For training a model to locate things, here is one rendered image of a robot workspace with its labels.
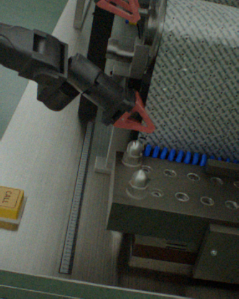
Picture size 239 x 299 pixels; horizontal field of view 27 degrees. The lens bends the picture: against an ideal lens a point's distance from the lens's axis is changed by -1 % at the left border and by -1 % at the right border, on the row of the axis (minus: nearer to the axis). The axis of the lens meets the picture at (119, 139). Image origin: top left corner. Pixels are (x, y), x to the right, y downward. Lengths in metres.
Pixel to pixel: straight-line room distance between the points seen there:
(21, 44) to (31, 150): 0.36
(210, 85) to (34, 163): 0.42
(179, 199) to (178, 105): 0.18
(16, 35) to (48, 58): 0.07
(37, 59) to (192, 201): 0.35
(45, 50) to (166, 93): 0.24
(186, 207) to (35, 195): 0.32
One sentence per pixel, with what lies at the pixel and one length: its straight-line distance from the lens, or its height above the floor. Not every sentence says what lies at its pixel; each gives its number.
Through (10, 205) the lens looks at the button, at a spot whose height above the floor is 0.92.
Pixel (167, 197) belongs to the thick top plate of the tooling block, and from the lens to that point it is 0.86.
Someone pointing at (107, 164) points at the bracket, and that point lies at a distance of 1.11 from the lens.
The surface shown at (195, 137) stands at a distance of 0.99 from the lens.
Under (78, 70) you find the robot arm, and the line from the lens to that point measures 0.90.
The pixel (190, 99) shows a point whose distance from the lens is 0.95.
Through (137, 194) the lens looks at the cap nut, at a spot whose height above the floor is 1.04.
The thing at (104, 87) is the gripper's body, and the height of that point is 1.15.
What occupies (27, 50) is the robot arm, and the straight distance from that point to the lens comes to 0.86.
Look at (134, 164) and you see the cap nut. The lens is 0.91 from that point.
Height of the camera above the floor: 1.52
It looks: 30 degrees down
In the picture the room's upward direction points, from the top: 12 degrees clockwise
